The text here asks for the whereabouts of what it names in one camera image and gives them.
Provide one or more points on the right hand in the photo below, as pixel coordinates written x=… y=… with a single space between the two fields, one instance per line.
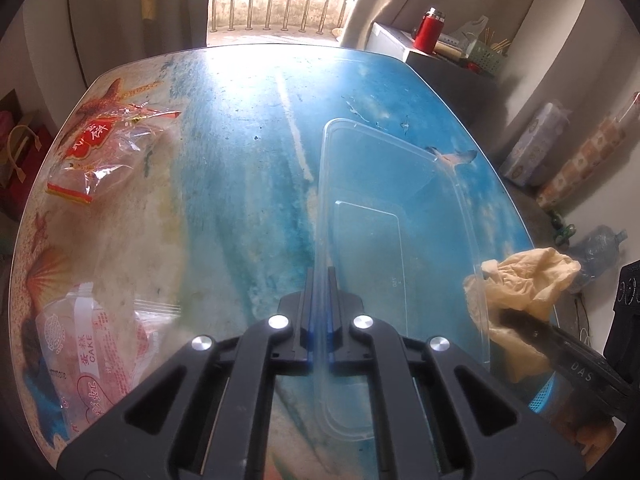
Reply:
x=594 y=438

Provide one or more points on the red clear snack wrapper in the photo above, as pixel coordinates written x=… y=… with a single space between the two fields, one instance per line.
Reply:
x=107 y=149

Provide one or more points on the white printed box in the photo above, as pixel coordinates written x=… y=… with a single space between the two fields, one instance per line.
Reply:
x=535 y=143

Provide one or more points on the patterned roll package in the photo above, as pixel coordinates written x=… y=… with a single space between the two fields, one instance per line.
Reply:
x=609 y=135

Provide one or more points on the grey side cabinet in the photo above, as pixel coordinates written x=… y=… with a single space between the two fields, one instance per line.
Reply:
x=465 y=92

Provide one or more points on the brown paper bag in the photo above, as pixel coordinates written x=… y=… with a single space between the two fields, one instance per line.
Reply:
x=528 y=282

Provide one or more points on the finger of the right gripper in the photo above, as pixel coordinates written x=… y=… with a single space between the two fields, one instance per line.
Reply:
x=544 y=337

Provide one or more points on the clear plastic container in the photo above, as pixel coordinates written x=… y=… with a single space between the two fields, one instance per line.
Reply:
x=393 y=228

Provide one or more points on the blue plastic basket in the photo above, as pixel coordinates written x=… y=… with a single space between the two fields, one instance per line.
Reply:
x=540 y=401

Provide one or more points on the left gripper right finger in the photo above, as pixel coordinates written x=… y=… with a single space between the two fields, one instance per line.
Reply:
x=436 y=413

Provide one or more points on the green utensil basket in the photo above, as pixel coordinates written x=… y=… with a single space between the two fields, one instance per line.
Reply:
x=488 y=54

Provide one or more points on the clear plastic water bottle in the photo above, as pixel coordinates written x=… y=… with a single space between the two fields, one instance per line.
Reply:
x=596 y=253

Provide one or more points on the clear cake wrapper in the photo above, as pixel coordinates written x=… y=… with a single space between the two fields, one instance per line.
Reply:
x=89 y=364

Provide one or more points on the red gift bag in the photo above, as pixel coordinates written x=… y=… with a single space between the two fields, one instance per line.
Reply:
x=23 y=146

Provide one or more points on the red thermos bottle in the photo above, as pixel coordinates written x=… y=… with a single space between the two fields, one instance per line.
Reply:
x=427 y=33

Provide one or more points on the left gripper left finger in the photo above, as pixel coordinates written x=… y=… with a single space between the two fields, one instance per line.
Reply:
x=203 y=414

